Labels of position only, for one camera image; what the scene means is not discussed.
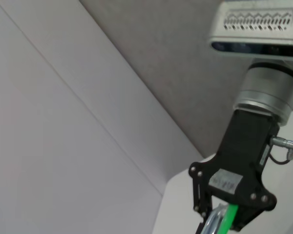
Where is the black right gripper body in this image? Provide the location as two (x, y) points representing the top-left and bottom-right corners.
(188, 109), (282, 212)

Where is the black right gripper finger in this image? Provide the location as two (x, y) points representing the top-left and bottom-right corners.
(190, 174), (213, 234)
(230, 204), (263, 233)

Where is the clear document bag green zipper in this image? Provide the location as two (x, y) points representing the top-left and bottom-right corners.
(202, 203), (240, 234)

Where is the metal plug on right gripper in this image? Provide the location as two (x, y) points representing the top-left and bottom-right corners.
(270, 136), (293, 154)

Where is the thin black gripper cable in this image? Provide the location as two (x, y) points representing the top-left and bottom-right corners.
(268, 149), (293, 165)

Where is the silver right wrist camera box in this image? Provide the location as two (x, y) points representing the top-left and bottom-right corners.
(207, 0), (293, 61)

